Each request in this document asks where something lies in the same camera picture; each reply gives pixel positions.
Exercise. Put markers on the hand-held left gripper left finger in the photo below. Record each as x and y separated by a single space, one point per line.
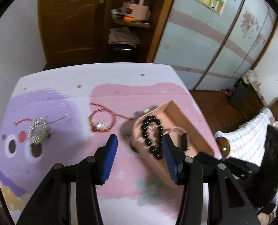
108 159

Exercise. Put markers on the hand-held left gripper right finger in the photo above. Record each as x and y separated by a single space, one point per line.
171 161

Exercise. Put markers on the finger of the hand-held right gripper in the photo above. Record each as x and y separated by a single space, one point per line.
240 168
206 158

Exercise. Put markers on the pink plastic tray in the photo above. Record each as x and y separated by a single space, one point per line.
176 114

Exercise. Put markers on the plaid blanket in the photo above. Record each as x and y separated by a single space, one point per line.
246 133

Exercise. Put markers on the printed cartoon tablecloth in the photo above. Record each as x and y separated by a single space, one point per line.
129 192

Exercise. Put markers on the dark wooden nightstand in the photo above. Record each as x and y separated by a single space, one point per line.
256 103

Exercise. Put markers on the pink slipper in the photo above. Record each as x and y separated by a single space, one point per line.
230 91

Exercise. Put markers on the white crumpled cloth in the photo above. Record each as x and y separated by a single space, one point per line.
252 78

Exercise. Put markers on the pale blue floral wardrobe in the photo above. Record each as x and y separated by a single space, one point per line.
199 46

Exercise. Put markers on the folded beige cloths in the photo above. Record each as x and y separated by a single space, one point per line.
122 37

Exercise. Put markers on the wooden shelf unit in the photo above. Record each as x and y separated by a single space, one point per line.
162 23

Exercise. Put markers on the small orange object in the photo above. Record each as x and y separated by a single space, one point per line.
128 18

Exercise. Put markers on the brown wooden door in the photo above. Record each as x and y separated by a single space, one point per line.
66 23

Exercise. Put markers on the small white ornament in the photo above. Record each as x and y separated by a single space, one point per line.
115 12

